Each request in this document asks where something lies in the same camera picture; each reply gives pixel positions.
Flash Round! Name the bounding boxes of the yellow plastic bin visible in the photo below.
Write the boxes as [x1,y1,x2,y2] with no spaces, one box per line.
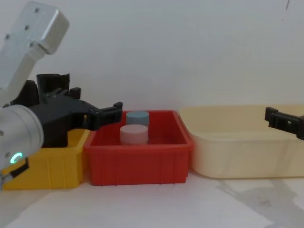
[2,129,90,190]

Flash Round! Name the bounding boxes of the cream plastic tub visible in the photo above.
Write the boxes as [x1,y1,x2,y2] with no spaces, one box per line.
[178,104,304,179]

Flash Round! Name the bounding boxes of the blue-lidded toothpick jar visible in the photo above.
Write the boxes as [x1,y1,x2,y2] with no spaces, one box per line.
[125,111,150,130]

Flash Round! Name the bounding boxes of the pink-lidded toothpick jar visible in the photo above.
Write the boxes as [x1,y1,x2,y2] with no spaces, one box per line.
[120,125,148,145]

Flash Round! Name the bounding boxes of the white table cloth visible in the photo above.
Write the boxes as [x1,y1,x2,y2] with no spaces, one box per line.
[0,175,304,228]

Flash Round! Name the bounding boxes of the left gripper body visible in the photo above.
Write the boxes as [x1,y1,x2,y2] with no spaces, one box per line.
[28,98,96,131]

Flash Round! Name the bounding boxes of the red plastic bin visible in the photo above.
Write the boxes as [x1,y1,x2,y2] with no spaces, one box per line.
[83,110,194,186]

